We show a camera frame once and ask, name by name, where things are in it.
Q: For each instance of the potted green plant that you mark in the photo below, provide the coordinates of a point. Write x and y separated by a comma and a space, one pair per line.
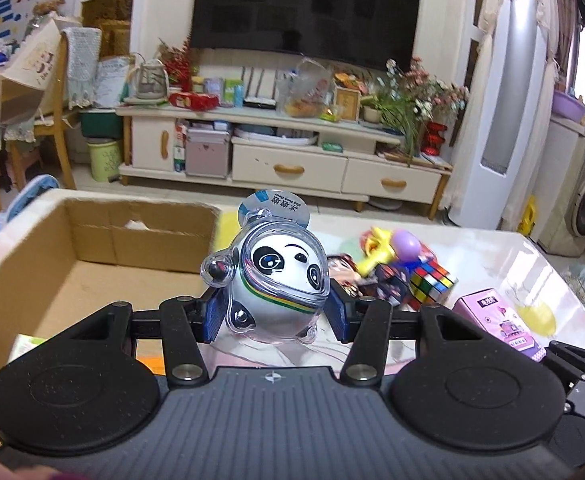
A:
397, 115

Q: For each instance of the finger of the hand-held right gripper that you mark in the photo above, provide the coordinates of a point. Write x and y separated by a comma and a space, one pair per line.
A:
582, 362

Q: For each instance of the black-haired doll figure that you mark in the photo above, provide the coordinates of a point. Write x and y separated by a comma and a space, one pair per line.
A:
345, 272

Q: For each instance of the white tower air conditioner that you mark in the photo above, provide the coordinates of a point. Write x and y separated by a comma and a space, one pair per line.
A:
502, 120

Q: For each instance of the purple basin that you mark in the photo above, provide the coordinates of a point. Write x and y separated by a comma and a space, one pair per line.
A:
568, 106

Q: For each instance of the pink storage case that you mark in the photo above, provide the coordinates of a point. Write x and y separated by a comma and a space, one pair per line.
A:
207, 152

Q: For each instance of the black television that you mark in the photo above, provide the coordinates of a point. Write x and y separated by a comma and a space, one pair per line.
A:
305, 5

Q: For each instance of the red snack packet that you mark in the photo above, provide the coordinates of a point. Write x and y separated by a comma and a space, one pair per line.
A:
192, 101

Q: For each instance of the panda toy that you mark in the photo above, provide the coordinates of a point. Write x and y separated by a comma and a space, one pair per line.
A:
272, 280

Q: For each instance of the dark green bin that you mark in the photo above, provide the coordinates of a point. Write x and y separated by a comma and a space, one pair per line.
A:
101, 124

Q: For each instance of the clear plastic snack bag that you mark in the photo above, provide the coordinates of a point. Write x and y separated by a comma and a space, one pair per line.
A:
305, 90

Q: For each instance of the white paper sheets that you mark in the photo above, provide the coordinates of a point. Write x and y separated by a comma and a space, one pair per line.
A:
112, 82

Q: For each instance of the cardboard box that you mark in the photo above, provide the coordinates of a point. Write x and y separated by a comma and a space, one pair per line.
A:
47, 270

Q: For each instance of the pink purple toy kitchen box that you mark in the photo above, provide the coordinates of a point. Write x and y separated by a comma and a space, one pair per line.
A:
497, 322

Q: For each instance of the green carton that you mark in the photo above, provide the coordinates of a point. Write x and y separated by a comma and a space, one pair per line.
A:
232, 92

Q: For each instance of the red berry branches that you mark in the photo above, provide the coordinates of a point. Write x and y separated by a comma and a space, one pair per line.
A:
176, 60

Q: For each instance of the colourful puzzle cube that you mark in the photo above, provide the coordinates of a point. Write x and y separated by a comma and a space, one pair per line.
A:
432, 282

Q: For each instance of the pink artificial flowers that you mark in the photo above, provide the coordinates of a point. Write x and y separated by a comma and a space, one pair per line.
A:
432, 87

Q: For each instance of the framed picture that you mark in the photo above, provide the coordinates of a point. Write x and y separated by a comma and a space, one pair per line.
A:
347, 104

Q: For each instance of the blue cushioned seat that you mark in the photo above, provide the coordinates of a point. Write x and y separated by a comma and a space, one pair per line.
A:
32, 192

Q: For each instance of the cream printed cloth cover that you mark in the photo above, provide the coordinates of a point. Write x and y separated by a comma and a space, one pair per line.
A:
27, 75

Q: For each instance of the glass kettle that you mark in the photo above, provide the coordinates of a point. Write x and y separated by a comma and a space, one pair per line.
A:
150, 80

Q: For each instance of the small green packet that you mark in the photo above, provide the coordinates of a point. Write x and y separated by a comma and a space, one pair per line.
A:
332, 147

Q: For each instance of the red vase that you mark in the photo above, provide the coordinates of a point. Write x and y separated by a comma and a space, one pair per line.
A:
433, 137

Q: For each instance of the white medicine box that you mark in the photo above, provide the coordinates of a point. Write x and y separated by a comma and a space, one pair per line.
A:
213, 91

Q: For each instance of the green box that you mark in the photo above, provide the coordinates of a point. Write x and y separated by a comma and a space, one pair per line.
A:
27, 347

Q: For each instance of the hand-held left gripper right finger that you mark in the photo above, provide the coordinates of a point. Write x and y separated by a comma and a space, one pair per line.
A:
337, 316

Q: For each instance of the light green bucket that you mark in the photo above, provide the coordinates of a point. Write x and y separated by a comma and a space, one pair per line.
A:
105, 160

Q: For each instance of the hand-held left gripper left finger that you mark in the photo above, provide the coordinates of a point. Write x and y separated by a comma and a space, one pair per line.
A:
215, 312

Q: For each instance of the yellow purple toy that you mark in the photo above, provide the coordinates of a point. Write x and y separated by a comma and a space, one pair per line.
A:
397, 247

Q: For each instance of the wooden chair with lace cover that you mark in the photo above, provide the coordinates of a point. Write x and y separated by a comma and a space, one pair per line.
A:
80, 65

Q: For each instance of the cream tv cabinet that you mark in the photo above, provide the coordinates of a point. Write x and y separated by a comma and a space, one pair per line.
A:
292, 165

